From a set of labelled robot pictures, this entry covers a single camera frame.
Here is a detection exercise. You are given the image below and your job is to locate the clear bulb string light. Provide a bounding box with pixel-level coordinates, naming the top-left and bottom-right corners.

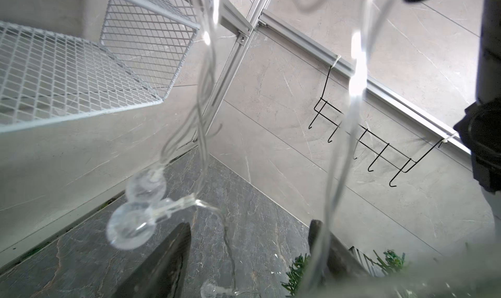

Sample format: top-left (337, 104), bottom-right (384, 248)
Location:
top-left (109, 0), bottom-right (395, 297)

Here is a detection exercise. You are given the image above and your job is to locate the black wire hook rack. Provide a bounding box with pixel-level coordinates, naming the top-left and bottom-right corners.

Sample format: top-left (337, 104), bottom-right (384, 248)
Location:
top-left (308, 55), bottom-right (454, 188)

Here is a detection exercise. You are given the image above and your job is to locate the green christmas tree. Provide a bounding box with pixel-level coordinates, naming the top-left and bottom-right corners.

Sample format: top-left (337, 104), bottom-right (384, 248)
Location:
top-left (281, 247), bottom-right (408, 297)

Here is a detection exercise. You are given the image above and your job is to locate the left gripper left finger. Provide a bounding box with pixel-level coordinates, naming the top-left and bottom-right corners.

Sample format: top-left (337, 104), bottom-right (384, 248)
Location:
top-left (112, 222), bottom-right (192, 297)

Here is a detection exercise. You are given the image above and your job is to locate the white wire mesh basket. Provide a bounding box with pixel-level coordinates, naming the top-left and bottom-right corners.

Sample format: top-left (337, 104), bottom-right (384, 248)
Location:
top-left (1, 0), bottom-right (200, 132)

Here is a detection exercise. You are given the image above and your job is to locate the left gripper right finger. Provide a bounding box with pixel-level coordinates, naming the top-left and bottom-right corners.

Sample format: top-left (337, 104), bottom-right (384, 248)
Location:
top-left (320, 233), bottom-right (370, 285)

